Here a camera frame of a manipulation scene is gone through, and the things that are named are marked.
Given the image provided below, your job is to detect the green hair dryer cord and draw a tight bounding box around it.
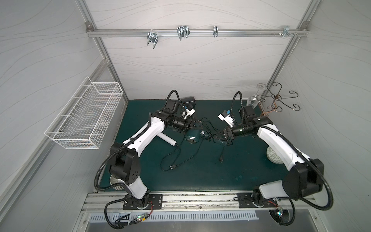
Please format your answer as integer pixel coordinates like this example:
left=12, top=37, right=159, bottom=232
left=199, top=117, right=232, bottom=163

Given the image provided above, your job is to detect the green hair dryer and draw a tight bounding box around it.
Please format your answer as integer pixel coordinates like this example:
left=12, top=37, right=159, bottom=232
left=185, top=129, right=205, bottom=144

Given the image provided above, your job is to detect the black hair dryer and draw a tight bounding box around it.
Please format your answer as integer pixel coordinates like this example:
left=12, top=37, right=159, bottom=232
left=181, top=97, right=196, bottom=110

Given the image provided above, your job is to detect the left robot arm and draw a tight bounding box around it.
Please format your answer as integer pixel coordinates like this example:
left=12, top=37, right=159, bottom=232
left=94, top=90, right=196, bottom=200

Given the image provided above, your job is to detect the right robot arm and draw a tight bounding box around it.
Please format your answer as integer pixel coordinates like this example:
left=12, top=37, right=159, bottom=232
left=218, top=105, right=334, bottom=211

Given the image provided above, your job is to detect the white hair dryer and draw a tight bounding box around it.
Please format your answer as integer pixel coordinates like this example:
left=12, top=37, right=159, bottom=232
left=157, top=132, right=177, bottom=147

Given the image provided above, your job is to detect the green table mat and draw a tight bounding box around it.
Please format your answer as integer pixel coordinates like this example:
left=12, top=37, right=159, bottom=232
left=116, top=100, right=288, bottom=191

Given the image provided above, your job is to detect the clear wine glass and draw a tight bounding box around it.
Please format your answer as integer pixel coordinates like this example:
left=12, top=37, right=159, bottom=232
left=246, top=83, right=267, bottom=109

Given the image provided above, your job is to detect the metal double hook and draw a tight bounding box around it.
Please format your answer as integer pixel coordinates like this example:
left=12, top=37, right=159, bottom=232
left=176, top=25, right=190, bottom=40

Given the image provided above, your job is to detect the metal hook clamp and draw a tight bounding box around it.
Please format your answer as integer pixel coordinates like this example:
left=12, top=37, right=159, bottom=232
left=146, top=31, right=158, bottom=49

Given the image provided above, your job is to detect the striped ceramic mug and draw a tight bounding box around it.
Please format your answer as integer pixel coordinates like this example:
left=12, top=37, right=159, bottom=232
left=109, top=175, right=124, bottom=191

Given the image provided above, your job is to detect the small metal hook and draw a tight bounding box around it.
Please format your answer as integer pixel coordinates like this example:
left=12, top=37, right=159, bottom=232
left=213, top=26, right=219, bottom=38

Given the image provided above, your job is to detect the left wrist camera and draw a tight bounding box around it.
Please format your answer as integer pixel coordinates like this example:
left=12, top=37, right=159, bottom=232
left=184, top=106, right=195, bottom=119

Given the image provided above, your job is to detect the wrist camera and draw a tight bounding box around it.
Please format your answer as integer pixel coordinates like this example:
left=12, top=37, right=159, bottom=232
left=218, top=110, right=235, bottom=128
left=184, top=106, right=195, bottom=119

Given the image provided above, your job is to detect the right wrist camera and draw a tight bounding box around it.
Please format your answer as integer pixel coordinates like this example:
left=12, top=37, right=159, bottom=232
left=218, top=110, right=235, bottom=128

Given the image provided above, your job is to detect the white hair dryer cord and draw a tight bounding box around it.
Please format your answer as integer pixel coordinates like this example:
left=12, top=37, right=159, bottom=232
left=160, top=136, right=203, bottom=172

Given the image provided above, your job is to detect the copper wire glass rack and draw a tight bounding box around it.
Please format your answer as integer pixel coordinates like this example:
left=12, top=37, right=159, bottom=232
left=256, top=82, right=301, bottom=117

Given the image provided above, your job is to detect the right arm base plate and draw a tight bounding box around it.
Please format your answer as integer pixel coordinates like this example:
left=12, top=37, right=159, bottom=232
left=233, top=191, right=278, bottom=208

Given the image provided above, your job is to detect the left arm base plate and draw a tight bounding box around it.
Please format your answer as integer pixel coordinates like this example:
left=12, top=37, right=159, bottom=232
left=123, top=193, right=163, bottom=210

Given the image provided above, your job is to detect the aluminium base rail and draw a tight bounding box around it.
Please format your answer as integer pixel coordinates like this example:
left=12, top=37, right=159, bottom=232
left=81, top=190, right=311, bottom=213

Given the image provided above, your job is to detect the horizontal aluminium rail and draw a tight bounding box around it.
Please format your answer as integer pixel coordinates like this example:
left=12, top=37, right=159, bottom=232
left=87, top=28, right=310, bottom=38

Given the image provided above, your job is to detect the white wire basket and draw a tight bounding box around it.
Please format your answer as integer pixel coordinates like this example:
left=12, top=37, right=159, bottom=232
left=44, top=76, right=123, bottom=150

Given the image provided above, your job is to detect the right metal hook bracket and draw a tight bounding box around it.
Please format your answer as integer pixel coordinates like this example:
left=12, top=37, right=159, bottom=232
left=273, top=26, right=298, bottom=38

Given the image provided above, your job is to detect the white slotted cable duct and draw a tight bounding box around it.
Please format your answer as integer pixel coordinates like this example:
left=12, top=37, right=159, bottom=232
left=89, top=210, right=259, bottom=223

